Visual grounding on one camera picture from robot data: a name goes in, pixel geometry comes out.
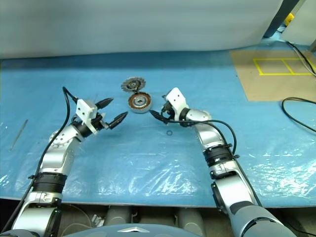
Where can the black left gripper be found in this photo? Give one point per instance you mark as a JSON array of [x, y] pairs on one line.
[[100, 122]]

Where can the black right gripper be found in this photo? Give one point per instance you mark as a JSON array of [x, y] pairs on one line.
[[169, 111]]

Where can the silver motor housing with windings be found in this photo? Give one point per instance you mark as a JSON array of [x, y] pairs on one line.
[[140, 102]]

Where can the silver finned motor cover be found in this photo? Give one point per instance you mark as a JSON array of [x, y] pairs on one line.
[[133, 84]]

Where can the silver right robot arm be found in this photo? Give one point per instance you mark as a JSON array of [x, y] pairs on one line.
[[222, 163]]

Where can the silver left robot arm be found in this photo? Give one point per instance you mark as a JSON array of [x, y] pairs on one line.
[[53, 153]]

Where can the white backdrop board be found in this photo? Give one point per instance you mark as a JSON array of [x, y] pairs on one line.
[[123, 24]]

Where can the thin metal rod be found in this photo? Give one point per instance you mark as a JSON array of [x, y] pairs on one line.
[[19, 134]]

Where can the grey rounded cylinder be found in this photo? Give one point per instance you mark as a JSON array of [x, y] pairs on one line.
[[118, 216], [191, 218]]

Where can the brown cardboard sheet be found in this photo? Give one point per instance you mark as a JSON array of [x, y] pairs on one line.
[[266, 86]]

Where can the small white connector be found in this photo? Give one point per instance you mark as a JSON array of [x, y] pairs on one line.
[[98, 220]]

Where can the dark grey robot torso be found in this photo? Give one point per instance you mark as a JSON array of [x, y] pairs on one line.
[[133, 230]]

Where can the yellow tag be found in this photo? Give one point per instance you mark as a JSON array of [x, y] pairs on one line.
[[288, 19]]

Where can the small white board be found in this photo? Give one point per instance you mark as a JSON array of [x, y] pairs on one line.
[[300, 29]]

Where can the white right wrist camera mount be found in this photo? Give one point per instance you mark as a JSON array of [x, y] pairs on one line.
[[176, 100]]

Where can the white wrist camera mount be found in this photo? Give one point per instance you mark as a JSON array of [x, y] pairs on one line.
[[85, 109], [176, 100]]

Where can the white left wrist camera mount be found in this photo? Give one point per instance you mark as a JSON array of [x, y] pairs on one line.
[[85, 109]]

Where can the grey-blue post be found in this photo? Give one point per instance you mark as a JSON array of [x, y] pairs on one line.
[[274, 19]]

